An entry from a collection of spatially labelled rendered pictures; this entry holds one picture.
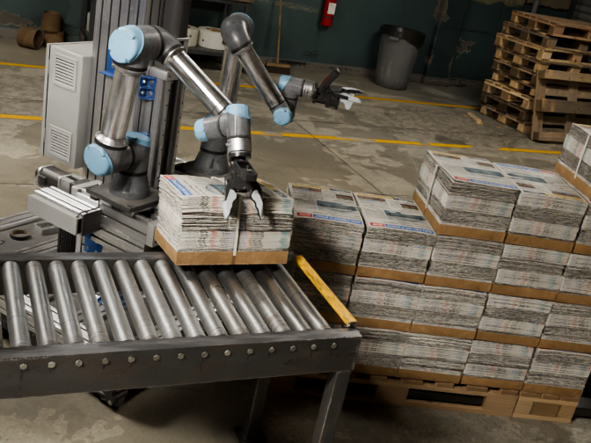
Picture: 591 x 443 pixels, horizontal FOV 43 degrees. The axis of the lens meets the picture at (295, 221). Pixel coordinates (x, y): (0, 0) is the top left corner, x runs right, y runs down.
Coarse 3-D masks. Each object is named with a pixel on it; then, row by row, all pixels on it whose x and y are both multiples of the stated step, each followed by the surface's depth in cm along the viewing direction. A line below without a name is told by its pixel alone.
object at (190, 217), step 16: (160, 176) 247; (176, 176) 248; (192, 176) 252; (160, 192) 249; (176, 192) 229; (192, 192) 228; (208, 192) 230; (160, 208) 249; (176, 208) 231; (192, 208) 226; (208, 208) 228; (160, 224) 250; (176, 224) 232; (192, 224) 227; (208, 224) 230; (224, 224) 232; (176, 240) 231; (192, 240) 229; (208, 240) 231; (224, 240) 233
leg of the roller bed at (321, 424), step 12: (336, 372) 220; (348, 372) 221; (336, 384) 221; (324, 396) 227; (336, 396) 224; (324, 408) 227; (336, 408) 226; (324, 420) 227; (336, 420) 228; (324, 432) 228
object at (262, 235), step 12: (264, 192) 241; (276, 192) 243; (264, 204) 235; (276, 204) 237; (288, 204) 239; (252, 216) 235; (264, 216) 237; (276, 216) 238; (288, 216) 240; (252, 228) 236; (264, 228) 238; (276, 228) 239; (288, 228) 241; (252, 240) 237; (264, 240) 239; (276, 240) 241; (288, 240) 243
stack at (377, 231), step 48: (288, 192) 313; (336, 192) 318; (336, 240) 292; (384, 240) 295; (432, 240) 296; (480, 240) 299; (336, 288) 300; (384, 288) 302; (432, 288) 305; (384, 336) 312; (432, 336) 314; (528, 336) 319; (288, 384) 318; (384, 384) 322; (432, 384) 326
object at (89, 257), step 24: (0, 264) 218; (24, 264) 221; (48, 264) 224; (264, 264) 254; (288, 264) 258; (0, 288) 221; (24, 288) 224; (48, 288) 227; (72, 288) 230; (96, 288) 234
